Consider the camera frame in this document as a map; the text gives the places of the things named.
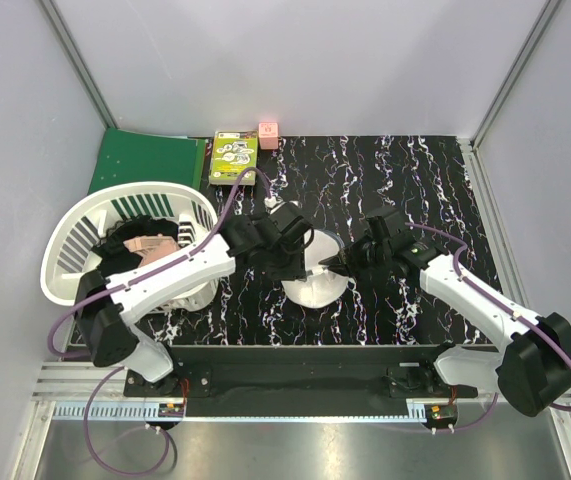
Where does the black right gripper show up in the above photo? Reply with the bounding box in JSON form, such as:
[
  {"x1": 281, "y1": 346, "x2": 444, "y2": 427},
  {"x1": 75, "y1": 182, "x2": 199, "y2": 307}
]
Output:
[{"x1": 320, "y1": 229, "x2": 391, "y2": 283}]

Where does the white mesh laundry bag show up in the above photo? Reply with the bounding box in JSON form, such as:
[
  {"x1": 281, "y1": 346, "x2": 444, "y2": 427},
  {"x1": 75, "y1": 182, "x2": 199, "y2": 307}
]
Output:
[{"x1": 282, "y1": 229, "x2": 348, "y2": 309}]

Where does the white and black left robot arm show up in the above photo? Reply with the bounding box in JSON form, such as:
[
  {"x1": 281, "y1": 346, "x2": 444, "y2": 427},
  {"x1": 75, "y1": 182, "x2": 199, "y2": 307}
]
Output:
[{"x1": 74, "y1": 202, "x2": 314, "y2": 396}]

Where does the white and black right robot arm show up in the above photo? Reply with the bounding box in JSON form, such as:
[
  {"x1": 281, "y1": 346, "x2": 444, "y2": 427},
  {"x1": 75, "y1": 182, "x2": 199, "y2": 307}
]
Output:
[{"x1": 320, "y1": 206, "x2": 571, "y2": 417}]

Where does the pink bra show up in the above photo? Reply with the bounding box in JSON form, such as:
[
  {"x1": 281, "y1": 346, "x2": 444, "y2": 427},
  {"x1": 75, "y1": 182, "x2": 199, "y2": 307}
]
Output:
[{"x1": 123, "y1": 235, "x2": 181, "y2": 267}]

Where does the white plastic laundry basket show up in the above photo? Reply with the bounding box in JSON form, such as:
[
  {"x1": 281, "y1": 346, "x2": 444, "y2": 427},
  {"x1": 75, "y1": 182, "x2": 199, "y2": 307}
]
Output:
[{"x1": 40, "y1": 181, "x2": 217, "y2": 306}]

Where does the black marbled table mat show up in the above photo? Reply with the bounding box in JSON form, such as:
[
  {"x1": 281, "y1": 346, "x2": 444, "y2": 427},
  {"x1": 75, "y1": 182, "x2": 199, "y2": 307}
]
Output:
[{"x1": 140, "y1": 135, "x2": 500, "y2": 346}]

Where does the yellow green book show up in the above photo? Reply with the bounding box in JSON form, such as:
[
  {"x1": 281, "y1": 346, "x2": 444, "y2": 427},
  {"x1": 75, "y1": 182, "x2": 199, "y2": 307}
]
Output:
[{"x1": 208, "y1": 131, "x2": 258, "y2": 186}]

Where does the pink cube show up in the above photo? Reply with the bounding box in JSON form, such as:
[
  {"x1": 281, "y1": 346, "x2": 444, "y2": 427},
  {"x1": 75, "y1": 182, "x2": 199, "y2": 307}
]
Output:
[{"x1": 258, "y1": 122, "x2": 280, "y2": 150}]

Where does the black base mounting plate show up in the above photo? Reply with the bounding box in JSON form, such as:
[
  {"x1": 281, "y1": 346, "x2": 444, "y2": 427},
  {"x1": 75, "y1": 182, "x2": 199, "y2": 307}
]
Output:
[{"x1": 124, "y1": 345, "x2": 478, "y2": 421}]

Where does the black lace garment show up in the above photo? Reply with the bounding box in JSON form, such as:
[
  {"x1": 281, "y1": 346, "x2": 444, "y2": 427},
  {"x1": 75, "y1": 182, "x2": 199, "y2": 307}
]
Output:
[{"x1": 92, "y1": 215, "x2": 178, "y2": 278}]

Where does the green folder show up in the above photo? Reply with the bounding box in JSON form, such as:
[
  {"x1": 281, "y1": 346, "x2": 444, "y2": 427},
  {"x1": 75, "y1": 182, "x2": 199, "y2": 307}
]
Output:
[{"x1": 88, "y1": 128, "x2": 207, "y2": 194}]

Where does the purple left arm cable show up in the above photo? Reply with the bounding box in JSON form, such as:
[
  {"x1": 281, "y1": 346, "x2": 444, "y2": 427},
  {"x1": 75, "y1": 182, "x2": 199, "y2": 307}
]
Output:
[{"x1": 46, "y1": 166, "x2": 279, "y2": 476}]

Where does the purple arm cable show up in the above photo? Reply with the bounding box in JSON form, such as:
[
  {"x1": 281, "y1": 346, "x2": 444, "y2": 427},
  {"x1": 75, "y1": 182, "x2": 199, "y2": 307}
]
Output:
[
  {"x1": 46, "y1": 166, "x2": 279, "y2": 476},
  {"x1": 379, "y1": 221, "x2": 571, "y2": 434}
]

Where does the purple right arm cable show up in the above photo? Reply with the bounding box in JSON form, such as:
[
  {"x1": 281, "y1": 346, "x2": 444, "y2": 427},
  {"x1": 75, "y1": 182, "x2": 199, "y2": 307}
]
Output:
[{"x1": 379, "y1": 221, "x2": 571, "y2": 434}]

